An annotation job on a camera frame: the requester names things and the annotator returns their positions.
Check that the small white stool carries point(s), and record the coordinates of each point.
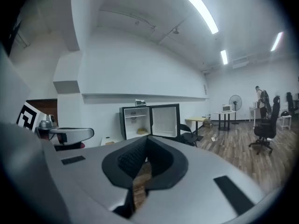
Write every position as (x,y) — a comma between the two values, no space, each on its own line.
(286,120)

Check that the white microwave oven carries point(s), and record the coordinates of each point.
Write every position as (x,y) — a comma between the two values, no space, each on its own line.
(226,108)

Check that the yellow wooden table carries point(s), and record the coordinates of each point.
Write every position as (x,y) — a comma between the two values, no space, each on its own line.
(195,119)

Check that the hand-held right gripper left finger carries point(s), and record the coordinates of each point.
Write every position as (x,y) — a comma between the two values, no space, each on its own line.
(93,171)

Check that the round white table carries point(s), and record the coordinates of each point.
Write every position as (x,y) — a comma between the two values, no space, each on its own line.
(224,115)

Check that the black bag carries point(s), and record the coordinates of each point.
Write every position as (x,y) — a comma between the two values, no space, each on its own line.
(285,113)

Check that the ceiling light strip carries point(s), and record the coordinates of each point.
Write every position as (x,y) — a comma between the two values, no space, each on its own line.
(224,57)
(276,41)
(202,11)

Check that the black mini fridge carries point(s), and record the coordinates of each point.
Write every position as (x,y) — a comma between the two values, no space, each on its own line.
(149,121)

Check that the black standing fan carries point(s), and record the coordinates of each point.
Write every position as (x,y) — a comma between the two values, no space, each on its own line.
(235,101)

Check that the low white table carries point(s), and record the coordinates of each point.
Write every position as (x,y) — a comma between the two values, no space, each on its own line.
(109,140)

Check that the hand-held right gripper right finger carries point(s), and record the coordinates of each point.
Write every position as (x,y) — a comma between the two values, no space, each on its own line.
(198,183)

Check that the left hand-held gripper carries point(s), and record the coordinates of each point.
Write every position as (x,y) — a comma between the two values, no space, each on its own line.
(26,116)

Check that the black folding chair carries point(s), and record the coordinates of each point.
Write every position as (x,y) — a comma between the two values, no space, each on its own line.
(188,134)

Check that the white desk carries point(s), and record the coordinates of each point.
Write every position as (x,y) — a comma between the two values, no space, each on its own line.
(254,108)

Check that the green and white tissue pack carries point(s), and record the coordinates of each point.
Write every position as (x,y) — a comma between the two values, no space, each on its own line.
(140,102)

